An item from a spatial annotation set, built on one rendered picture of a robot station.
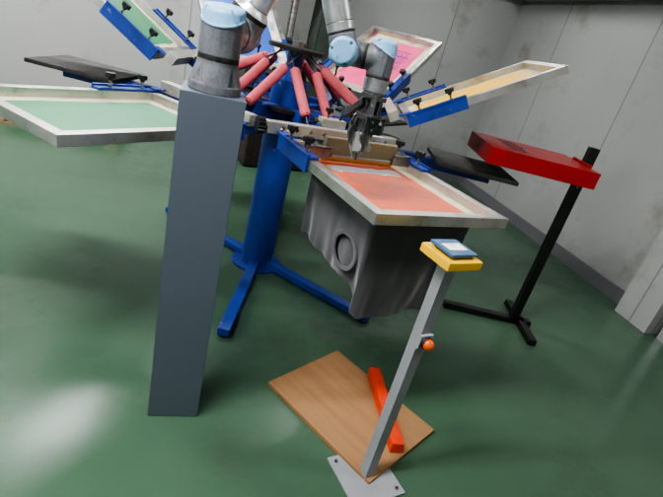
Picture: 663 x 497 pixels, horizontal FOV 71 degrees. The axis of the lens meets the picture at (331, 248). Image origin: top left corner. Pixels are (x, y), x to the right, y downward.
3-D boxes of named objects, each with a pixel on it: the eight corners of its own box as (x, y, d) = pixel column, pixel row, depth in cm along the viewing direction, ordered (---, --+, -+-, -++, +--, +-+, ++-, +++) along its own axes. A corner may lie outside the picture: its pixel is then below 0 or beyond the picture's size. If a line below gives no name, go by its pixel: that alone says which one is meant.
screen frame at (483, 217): (505, 228, 168) (509, 219, 166) (373, 225, 139) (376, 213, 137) (388, 158, 228) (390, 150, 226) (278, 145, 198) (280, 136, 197)
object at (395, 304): (437, 314, 189) (476, 218, 171) (343, 323, 166) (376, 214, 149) (432, 310, 191) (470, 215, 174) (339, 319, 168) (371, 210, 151)
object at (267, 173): (295, 276, 297) (348, 54, 242) (235, 278, 277) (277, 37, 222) (273, 247, 328) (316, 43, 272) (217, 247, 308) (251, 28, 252)
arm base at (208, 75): (185, 89, 126) (189, 50, 122) (188, 81, 139) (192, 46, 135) (241, 101, 131) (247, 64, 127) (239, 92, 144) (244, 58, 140)
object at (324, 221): (365, 302, 169) (394, 212, 154) (344, 304, 165) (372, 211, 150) (313, 244, 204) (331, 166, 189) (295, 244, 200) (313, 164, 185)
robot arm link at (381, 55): (372, 36, 140) (400, 43, 139) (363, 74, 144) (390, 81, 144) (371, 35, 132) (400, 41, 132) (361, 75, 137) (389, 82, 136)
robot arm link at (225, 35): (189, 49, 126) (195, -6, 120) (208, 49, 138) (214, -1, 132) (232, 61, 125) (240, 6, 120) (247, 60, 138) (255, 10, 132)
